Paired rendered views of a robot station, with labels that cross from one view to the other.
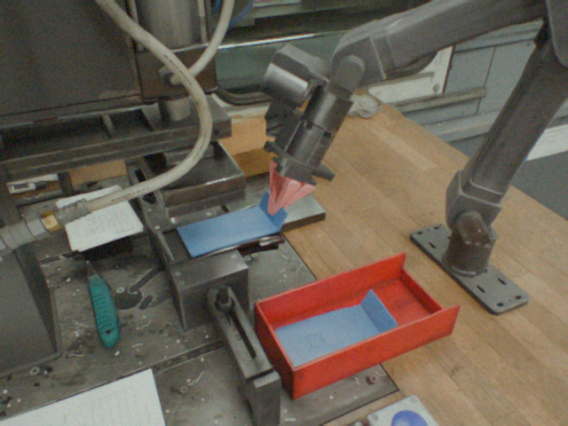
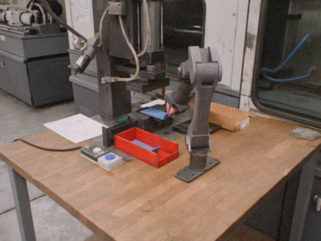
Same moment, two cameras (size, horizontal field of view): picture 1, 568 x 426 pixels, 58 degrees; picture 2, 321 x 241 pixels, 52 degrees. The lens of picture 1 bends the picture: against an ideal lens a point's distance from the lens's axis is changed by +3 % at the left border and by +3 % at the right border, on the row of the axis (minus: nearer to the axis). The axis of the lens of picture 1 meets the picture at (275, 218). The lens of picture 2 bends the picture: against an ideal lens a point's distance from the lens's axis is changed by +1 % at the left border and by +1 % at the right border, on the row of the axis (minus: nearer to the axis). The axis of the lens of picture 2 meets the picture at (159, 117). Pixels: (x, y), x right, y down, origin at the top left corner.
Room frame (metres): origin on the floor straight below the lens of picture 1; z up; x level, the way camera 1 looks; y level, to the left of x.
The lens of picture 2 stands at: (0.07, -1.23, 1.53)
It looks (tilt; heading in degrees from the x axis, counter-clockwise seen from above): 22 degrees down; 68
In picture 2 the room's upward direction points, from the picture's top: straight up
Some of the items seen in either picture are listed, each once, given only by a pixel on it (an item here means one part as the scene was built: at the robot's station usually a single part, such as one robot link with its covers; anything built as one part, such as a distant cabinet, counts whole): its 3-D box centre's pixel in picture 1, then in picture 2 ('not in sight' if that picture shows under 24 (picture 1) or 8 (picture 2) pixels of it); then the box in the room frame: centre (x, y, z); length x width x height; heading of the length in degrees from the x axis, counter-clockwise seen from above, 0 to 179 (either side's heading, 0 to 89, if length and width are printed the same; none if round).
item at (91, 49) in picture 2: not in sight; (89, 51); (0.34, 0.33, 1.25); 0.19 x 0.07 x 0.19; 25
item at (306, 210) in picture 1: (267, 201); (197, 128); (0.76, 0.02, 0.91); 0.17 x 0.16 x 0.02; 25
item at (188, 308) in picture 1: (194, 259); (151, 120); (0.57, 0.13, 0.94); 0.20 x 0.10 x 0.07; 25
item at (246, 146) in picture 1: (244, 151); (219, 116); (0.92, 0.07, 0.93); 0.25 x 0.13 x 0.08; 115
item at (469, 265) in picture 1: (469, 248); (198, 159); (0.60, -0.30, 0.94); 0.20 x 0.07 x 0.08; 25
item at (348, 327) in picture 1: (335, 327); (141, 145); (0.45, -0.08, 0.92); 0.15 x 0.07 x 0.03; 111
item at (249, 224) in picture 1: (232, 221); (157, 111); (0.58, 0.06, 1.00); 0.15 x 0.07 x 0.03; 116
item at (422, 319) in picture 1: (353, 318); (145, 146); (0.46, -0.11, 0.93); 0.25 x 0.12 x 0.06; 115
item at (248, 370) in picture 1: (236, 338); (122, 129); (0.41, 0.05, 0.95); 0.15 x 0.03 x 0.10; 25
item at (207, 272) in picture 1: (192, 238); (151, 112); (0.57, 0.13, 0.98); 0.20 x 0.10 x 0.01; 25
